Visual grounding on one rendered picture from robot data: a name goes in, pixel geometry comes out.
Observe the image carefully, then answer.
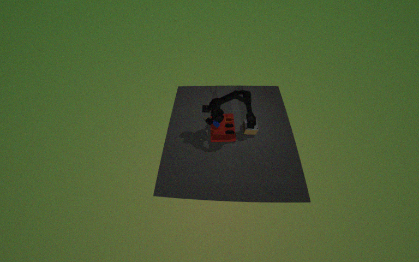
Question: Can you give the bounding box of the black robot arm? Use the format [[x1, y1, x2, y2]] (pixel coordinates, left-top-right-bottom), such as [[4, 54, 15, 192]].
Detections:
[[202, 90, 256, 129]]

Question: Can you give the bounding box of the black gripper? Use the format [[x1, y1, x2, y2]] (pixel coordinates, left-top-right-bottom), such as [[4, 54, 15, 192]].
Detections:
[[206, 109, 224, 125]]

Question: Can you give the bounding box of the red flat panel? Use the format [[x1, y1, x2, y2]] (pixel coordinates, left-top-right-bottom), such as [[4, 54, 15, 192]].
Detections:
[[211, 114, 236, 142]]

